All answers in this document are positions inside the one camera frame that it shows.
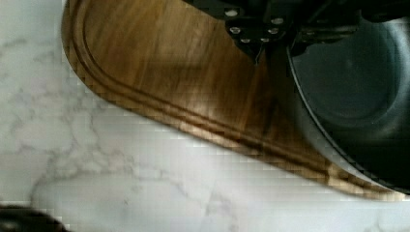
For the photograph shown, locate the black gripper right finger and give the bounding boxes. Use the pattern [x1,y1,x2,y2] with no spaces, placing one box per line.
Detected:
[290,0,409,56]

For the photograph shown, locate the wooden tray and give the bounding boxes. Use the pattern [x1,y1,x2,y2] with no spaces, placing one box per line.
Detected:
[62,0,405,201]

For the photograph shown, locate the black bowl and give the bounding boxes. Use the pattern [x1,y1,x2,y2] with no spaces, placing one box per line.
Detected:
[267,17,410,193]

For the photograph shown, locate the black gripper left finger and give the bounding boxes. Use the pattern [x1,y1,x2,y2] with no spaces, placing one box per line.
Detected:
[183,0,292,65]

